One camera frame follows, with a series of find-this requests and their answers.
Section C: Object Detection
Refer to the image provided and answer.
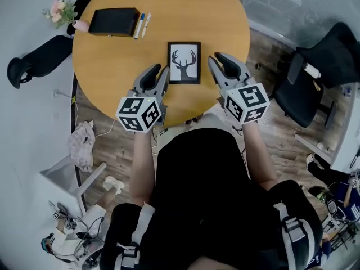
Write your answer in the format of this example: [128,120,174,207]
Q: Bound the person's pale trousers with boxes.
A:
[156,112,235,152]

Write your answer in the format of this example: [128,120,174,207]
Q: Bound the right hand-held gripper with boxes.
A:
[207,51,271,125]

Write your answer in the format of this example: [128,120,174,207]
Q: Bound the black mesh office chair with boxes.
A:
[254,21,360,129]

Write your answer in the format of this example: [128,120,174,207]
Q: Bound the person's grey shoulder strap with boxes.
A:
[113,202,156,270]
[272,202,315,270]

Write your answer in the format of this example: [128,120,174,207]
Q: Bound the black rectangular box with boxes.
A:
[88,7,141,38]

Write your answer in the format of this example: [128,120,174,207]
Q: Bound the black chair with headrest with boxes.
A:
[6,0,105,90]

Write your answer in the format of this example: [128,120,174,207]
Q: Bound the small pale vase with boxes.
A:
[71,20,91,33]

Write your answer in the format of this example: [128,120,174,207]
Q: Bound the blue capped white marker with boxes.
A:
[133,12,146,41]

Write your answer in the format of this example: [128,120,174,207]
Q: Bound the round wooden table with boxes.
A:
[71,0,251,129]

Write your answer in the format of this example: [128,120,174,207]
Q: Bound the pale checked cloth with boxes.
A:
[67,120,97,173]

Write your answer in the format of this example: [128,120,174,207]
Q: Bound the white office table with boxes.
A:
[330,82,360,172]

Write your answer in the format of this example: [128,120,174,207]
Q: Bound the person's left forearm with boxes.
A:
[129,130,157,208]

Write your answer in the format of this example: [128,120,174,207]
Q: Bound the person's left grey shoulder strap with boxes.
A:
[113,202,156,270]

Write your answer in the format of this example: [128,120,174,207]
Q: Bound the grey table foot bar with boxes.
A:
[293,133,332,159]

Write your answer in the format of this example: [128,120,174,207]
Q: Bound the white bottle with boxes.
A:
[301,62,322,79]

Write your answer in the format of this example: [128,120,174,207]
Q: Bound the glass partition with blinds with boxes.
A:
[224,0,360,56]

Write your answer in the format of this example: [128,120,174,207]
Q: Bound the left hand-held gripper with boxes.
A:
[115,63,172,134]

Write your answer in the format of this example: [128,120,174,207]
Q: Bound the framed deer picture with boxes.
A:
[166,40,202,86]

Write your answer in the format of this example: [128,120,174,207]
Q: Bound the white pen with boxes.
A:
[141,11,152,39]

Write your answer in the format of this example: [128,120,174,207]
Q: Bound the person's right forearm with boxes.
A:
[242,120,280,191]

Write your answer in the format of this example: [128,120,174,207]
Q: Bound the person's black shirt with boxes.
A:
[99,127,325,270]

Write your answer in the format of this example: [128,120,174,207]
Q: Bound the white cable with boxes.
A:
[94,118,116,140]

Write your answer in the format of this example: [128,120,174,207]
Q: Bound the pink flower bouquet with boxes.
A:
[42,0,79,30]

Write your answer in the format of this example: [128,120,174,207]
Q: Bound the person's right grey shoulder strap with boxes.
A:
[272,202,315,270]

